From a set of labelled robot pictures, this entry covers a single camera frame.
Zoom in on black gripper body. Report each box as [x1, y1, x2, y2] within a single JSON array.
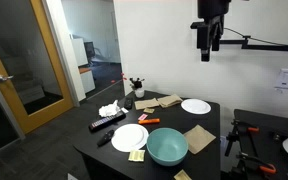
[[190, 0, 231, 51]]

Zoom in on teal bowl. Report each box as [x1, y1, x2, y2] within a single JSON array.
[[146, 128, 188, 166]]

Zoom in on white plate far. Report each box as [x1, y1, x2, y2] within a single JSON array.
[[181, 99, 211, 115]]

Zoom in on folded brown napkin stack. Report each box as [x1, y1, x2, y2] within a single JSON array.
[[157, 94, 182, 108]]

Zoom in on white pot with plant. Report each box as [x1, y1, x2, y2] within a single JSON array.
[[130, 78, 145, 98]]

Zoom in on small brown packet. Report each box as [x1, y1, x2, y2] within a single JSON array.
[[143, 108, 155, 114]]

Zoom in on brown napkin flat far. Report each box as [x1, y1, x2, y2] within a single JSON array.
[[135, 98, 159, 110]]

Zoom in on brown napkin right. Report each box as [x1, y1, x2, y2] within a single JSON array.
[[184, 125, 215, 154]]

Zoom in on pink packet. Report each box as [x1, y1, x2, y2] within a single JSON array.
[[138, 114, 148, 121]]

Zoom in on black remote far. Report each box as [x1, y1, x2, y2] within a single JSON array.
[[124, 98, 133, 110]]

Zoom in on crumpled white tissue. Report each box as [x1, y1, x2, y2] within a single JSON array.
[[99, 100, 120, 117]]

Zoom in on office chair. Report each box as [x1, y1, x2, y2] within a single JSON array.
[[84, 42, 104, 66]]

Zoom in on white plate near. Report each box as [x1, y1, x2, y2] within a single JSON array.
[[111, 124, 149, 152]]

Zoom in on black side table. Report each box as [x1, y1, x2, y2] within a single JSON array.
[[233, 109, 288, 180]]

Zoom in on long black remote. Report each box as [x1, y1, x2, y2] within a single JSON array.
[[88, 111, 126, 132]]

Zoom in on white cabinet orange top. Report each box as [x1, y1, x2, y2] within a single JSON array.
[[79, 68, 95, 93]]

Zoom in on brown packet table edge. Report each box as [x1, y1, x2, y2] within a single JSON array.
[[174, 170, 192, 180]]

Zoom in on small black remote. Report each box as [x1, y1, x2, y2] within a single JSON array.
[[97, 130, 114, 147]]

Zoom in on yellow framed glass door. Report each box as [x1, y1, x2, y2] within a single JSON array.
[[0, 0, 73, 134]]

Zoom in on white wall switch plate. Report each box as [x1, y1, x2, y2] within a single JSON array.
[[274, 68, 288, 93]]

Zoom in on black clamp orange handle upper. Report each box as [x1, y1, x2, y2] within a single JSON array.
[[225, 119, 259, 157]]

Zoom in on black clamp orange handle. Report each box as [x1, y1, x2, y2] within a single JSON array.
[[225, 119, 259, 157], [229, 152, 277, 180]]

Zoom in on black camera mount boom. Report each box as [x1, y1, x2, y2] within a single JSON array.
[[220, 35, 288, 52]]

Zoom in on black clamp orange handle lower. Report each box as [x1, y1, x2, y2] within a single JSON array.
[[229, 152, 277, 180]]

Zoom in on silver door handle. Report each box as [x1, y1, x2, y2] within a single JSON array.
[[0, 75, 14, 82]]

